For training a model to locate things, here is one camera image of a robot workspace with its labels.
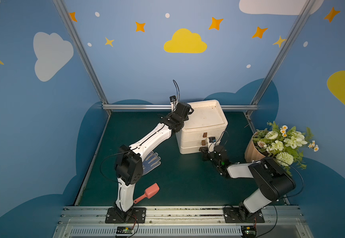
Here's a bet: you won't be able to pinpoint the white three-drawer cabinet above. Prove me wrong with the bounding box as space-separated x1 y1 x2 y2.
175 100 228 154

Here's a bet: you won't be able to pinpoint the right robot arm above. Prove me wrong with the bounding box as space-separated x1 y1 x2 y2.
199 145 296 223

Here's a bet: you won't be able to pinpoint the beige ribbed flower pot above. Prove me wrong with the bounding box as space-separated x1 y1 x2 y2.
245 132 265 163

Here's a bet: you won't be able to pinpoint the blue dotted work glove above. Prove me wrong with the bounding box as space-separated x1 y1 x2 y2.
142 151 161 176

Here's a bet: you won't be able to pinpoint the white green artificial flowers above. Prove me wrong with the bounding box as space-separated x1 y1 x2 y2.
252 122 319 175

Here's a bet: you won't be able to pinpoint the pink plastic scoop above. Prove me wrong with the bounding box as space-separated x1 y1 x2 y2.
134 183 160 204

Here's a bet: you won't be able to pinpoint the right controller board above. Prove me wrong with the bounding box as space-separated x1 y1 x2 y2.
241 226 257 238

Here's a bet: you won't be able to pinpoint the controller board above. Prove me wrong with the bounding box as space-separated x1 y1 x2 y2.
116 227 133 236
241 226 257 238

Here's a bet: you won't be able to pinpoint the left controller board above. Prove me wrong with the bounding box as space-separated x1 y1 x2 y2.
116 227 133 236

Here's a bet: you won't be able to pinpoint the horizontal aluminium frame bar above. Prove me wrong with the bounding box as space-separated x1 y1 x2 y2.
102 104 258 111

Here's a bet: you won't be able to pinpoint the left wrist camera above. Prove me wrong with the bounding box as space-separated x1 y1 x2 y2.
170 95 177 111

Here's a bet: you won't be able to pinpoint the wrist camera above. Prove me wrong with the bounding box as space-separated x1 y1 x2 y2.
208 136 217 144
170 95 177 111

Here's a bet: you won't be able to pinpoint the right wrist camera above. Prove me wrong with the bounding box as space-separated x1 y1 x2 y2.
208 136 217 144

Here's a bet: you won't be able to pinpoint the left aluminium frame post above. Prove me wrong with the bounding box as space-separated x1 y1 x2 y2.
53 0 112 117

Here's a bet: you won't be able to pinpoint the aluminium frame post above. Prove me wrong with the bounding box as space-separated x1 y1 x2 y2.
53 0 112 117
250 0 316 111

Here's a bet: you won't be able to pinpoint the right aluminium frame post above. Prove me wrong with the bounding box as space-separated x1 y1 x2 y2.
250 0 316 111

